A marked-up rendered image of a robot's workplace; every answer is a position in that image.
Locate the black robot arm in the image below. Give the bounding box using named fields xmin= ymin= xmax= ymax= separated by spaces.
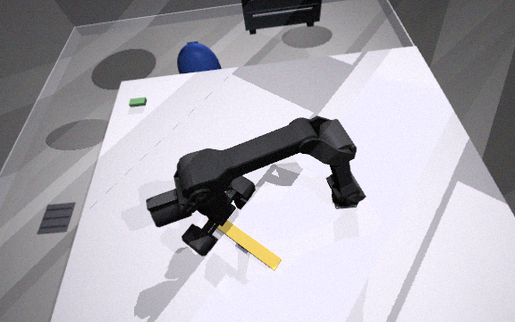
xmin=146 ymin=115 xmax=367 ymax=228

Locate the yellow bar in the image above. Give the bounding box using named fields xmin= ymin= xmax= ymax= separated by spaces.
xmin=217 ymin=220 xmax=282 ymax=271

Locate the small green block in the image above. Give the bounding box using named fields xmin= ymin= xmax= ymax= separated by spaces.
xmin=129 ymin=97 xmax=147 ymax=107

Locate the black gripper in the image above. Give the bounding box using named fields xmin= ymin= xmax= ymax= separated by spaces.
xmin=182 ymin=176 xmax=256 ymax=257

